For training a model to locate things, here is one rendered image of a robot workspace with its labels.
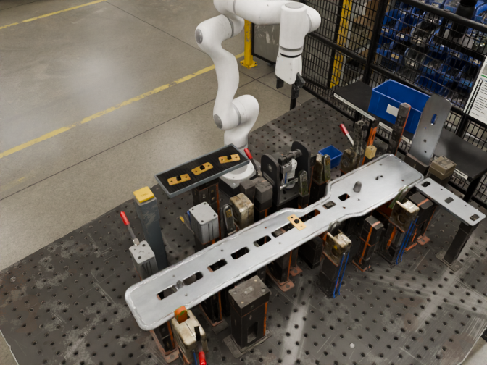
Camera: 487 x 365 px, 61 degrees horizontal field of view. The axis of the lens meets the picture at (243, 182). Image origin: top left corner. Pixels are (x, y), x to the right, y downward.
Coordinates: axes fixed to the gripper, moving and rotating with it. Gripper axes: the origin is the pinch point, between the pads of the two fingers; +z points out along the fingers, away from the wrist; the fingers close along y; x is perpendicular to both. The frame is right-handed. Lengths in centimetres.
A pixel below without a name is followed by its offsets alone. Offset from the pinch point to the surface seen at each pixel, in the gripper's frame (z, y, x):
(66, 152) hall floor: 145, -215, -61
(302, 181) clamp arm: 38.7, 12.1, 2.2
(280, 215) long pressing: 45, 18, -14
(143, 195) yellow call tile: 29, -8, -60
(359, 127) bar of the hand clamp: 25.5, 9.2, 35.8
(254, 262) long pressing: 45, 32, -37
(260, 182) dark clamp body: 37.1, 3.8, -14.0
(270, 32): 97, -226, 166
